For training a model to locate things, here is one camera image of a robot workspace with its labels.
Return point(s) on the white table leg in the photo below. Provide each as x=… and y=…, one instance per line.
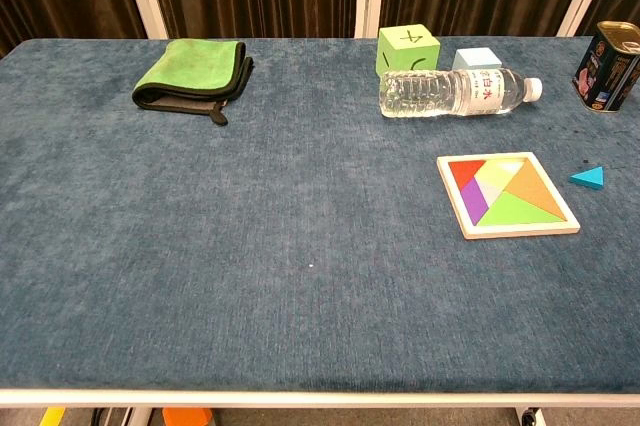
x=140, y=417

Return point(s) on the yellow object under table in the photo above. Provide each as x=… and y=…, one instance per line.
x=51, y=416

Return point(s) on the green tangram triangle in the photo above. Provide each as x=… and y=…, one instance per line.
x=515, y=211

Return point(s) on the blue fabric table cover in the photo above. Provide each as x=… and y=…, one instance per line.
x=280, y=226

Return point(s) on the pale yellow tangram piece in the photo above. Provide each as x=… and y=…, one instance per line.
x=500, y=176

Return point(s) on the dark blue luncheon meat tin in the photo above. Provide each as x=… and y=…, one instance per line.
x=607, y=68

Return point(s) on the light blue foam cube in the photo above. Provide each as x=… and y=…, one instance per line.
x=475, y=58

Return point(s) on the folded green microfibre cloth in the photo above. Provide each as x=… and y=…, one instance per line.
x=192, y=70

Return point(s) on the table caster wheel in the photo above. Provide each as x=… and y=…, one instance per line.
x=530, y=418

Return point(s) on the clear plastic water bottle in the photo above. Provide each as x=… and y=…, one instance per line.
x=450, y=93

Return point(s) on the blue triangle block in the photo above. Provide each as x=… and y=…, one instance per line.
x=591, y=178

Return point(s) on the green foam cube with markings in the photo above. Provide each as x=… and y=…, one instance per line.
x=405, y=53

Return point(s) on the orange tangram triangle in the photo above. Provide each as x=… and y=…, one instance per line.
x=537, y=191

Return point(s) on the purple tangram parallelogram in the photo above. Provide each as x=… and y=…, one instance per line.
x=475, y=201

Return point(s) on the white table edge rail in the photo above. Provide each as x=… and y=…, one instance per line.
x=320, y=398

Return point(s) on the orange object under table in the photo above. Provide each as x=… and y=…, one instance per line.
x=187, y=417

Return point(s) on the wooden tangram tray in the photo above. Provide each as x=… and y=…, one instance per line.
x=572, y=226

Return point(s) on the red tangram triangle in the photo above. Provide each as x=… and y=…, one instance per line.
x=462, y=172

